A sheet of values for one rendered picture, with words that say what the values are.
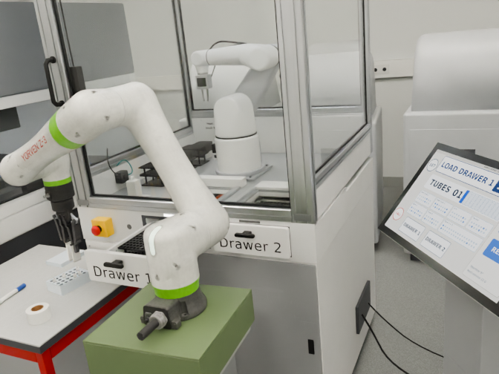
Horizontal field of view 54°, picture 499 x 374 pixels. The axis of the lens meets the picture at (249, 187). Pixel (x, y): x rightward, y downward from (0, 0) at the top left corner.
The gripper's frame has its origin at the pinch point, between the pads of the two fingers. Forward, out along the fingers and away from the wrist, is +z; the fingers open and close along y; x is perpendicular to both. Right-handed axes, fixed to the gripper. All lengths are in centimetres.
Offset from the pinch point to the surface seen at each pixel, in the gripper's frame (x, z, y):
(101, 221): 18.4, -3.7, -6.6
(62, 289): -10.5, 8.8, 5.3
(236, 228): 32, -4, 50
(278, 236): 35, -3, 65
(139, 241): 12.6, -2.6, 21.9
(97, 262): -4.5, -1.9, 20.1
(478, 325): 27, 8, 130
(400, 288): 170, 87, 59
